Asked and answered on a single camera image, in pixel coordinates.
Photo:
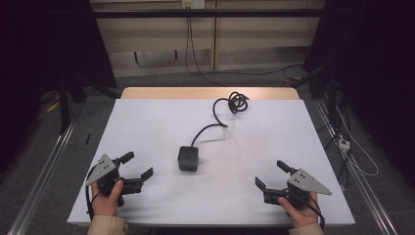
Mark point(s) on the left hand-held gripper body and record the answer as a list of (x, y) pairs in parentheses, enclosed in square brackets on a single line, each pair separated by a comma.
[(105, 178)]

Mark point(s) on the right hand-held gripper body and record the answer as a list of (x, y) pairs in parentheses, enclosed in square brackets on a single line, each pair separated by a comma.
[(305, 183)]

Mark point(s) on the black power adapter box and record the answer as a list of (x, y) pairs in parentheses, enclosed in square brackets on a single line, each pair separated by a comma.
[(188, 158)]

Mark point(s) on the person's left hand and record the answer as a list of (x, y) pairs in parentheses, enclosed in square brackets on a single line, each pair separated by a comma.
[(106, 204)]

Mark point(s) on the person's right hand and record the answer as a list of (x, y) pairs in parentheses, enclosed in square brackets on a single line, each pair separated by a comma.
[(301, 216)]

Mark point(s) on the white table cover sheet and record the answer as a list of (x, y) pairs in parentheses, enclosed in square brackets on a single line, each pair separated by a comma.
[(147, 130)]

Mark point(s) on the small black floor piece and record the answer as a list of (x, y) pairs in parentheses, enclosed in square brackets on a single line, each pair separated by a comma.
[(87, 138)]

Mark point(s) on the white power strip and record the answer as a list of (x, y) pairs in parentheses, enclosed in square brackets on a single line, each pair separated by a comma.
[(344, 144)]

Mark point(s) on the black metal stand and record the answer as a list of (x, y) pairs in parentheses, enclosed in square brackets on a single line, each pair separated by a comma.
[(332, 98), (64, 104)]

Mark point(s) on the wooden table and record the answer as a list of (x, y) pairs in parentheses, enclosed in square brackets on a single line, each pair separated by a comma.
[(179, 93)]

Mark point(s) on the yellow floor tape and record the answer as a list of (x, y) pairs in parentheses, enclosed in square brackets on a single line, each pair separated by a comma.
[(53, 106)]

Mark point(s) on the black curtain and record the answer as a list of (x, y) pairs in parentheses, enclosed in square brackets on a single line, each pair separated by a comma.
[(375, 58), (39, 49)]

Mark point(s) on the aluminium floor rail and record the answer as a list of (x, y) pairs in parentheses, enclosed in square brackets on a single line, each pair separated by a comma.
[(39, 182), (365, 189)]

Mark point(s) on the black horizontal frame bar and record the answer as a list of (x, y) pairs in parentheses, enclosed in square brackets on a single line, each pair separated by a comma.
[(208, 13)]

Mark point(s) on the white wall socket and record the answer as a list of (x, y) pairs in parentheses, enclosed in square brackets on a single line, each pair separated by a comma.
[(193, 3)]

